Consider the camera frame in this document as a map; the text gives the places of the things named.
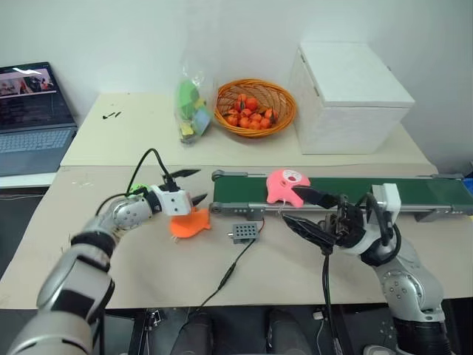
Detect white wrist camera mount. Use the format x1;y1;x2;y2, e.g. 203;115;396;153
371;183;403;224
151;183;194;217

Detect pink octopus toy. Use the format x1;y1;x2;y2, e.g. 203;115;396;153
265;168;312;208

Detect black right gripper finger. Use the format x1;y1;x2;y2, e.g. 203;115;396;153
291;186;340;209
282;214;336;253

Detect black power cable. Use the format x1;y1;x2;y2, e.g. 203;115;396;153
186;236;259;315

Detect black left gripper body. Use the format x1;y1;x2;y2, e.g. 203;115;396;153
161;173;183;193

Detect black table frame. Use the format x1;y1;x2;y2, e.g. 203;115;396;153
131;308;164;355

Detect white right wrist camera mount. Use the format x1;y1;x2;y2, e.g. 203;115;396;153
371;183;403;224

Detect grey perforated switch box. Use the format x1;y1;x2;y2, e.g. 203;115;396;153
227;223;259;246

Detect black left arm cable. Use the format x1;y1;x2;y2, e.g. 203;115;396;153
96;148;174;216

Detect orange fish toy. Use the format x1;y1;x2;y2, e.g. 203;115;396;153
169;206;212;240

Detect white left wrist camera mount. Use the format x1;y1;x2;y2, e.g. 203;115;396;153
151;183;194;217

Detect green toy in bag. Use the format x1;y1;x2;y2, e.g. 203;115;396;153
177;79;203;119

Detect small green toy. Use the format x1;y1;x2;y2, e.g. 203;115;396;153
125;183;149;197

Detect grey laptop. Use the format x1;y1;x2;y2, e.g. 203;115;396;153
0;61;79;178

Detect green conveyor belt grey frame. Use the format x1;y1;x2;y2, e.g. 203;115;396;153
208;169;473;223

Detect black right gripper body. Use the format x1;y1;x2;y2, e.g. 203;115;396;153
319;193;371;256

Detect clear plastic bag of toys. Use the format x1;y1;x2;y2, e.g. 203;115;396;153
174;55;215;146

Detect orange wicker basket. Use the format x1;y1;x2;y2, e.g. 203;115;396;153
214;78;298;138

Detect white foam box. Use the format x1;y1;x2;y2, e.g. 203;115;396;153
287;41;415;155

